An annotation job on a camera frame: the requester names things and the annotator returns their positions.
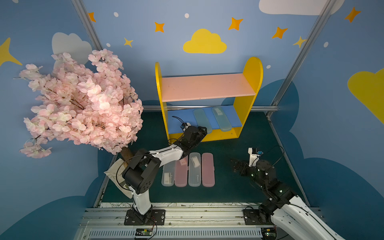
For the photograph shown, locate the left aluminium frame post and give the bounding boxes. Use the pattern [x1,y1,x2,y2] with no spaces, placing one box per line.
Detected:
[72,0,103,51]

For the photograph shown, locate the right controller board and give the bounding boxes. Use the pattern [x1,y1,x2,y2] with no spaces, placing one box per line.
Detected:
[261,228,277,240]

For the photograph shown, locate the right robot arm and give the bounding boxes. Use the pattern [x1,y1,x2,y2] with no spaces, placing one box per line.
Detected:
[231,159,343,240]

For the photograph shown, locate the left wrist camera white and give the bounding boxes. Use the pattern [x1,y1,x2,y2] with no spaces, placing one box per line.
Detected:
[181,122,191,131]

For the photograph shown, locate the controller board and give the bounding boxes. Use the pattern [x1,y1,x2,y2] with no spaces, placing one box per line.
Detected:
[134,228,154,239]
[261,228,277,240]

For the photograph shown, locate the pink cherry blossom tree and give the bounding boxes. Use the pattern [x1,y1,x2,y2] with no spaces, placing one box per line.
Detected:
[19,49,144,159]

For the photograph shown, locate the pink pencil case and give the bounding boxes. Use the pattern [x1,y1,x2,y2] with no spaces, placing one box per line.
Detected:
[175,157,188,188]
[202,153,216,188]

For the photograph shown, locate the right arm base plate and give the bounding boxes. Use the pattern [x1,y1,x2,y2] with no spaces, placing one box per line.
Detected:
[243,208,273,226]

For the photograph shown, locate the yellow wooden shelf unit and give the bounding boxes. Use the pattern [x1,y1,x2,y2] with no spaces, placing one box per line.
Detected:
[155,57,264,142]

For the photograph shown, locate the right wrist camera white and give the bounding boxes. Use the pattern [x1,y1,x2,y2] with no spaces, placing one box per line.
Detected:
[248,148,264,167]

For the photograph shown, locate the green pencil case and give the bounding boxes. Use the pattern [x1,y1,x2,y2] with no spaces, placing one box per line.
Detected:
[193,108,213,134]
[212,107,232,132]

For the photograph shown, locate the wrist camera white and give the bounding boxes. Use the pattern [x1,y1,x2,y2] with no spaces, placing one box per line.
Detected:
[181,122,191,131]
[248,148,264,167]

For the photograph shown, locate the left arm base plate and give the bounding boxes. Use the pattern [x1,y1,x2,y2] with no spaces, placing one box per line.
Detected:
[124,209,166,226]

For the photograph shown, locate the aluminium frame post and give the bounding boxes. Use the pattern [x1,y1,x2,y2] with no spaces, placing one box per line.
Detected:
[270,0,338,112]
[72,0,103,51]

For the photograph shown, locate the pink pencil case top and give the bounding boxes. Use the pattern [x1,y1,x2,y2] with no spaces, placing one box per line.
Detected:
[175,157,188,188]

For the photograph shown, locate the pink pencil case bottom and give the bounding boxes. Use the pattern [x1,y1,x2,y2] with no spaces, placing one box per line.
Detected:
[202,153,216,188]

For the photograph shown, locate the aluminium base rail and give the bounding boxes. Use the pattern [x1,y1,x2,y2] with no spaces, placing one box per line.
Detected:
[73,201,335,240]

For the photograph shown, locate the right aluminium frame post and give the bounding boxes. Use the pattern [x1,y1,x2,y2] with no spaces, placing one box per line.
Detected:
[270,0,338,112]

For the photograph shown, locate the white pencil case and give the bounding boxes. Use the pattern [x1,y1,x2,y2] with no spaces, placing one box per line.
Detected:
[162,161,176,187]
[188,153,202,187]

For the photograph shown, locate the left controller board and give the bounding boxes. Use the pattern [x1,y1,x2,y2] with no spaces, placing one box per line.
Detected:
[134,228,154,239]

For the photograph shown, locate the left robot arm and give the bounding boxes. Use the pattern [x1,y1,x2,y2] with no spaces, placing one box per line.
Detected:
[122,126,208,216]

